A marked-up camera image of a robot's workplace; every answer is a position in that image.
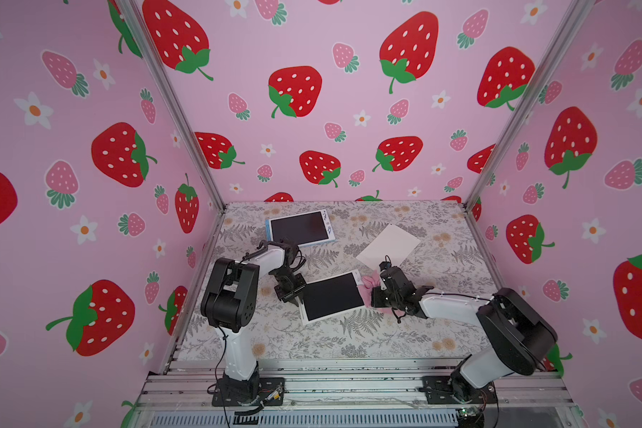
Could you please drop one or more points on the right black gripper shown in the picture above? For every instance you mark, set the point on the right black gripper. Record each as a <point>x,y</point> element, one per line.
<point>388,281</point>

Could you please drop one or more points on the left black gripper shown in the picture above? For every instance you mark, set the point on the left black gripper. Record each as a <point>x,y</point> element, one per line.
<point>292,297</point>

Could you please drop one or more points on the pink fluffy cloth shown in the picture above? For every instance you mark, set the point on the pink fluffy cloth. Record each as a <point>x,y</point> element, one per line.
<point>368,284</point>

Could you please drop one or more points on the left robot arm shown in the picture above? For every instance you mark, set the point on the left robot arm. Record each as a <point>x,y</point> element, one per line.
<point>230,299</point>

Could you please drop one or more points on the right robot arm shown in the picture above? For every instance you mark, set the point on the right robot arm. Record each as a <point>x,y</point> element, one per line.
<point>518,335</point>

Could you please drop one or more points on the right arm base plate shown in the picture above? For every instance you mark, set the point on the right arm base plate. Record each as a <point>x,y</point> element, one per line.
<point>442,390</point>

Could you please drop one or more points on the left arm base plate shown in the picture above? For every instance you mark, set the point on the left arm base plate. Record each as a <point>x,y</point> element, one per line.
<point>266,391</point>

